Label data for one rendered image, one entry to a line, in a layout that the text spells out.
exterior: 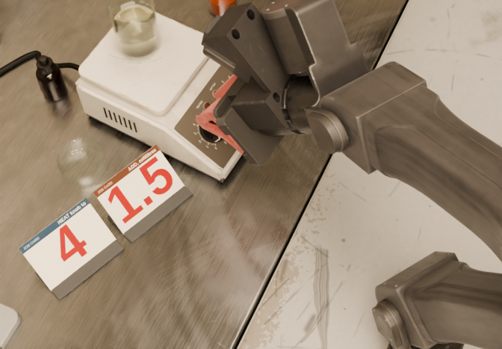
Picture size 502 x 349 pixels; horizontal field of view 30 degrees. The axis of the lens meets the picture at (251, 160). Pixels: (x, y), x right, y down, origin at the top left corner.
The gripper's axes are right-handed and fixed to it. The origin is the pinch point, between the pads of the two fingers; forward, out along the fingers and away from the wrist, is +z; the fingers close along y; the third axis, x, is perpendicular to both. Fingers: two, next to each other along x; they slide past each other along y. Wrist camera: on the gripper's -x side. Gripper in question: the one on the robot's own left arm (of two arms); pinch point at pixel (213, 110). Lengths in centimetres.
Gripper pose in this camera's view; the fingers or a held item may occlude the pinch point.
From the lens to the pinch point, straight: 96.4
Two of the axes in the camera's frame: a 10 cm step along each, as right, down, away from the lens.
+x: 5.8, 6.7, 4.7
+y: -5.2, 7.4, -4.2
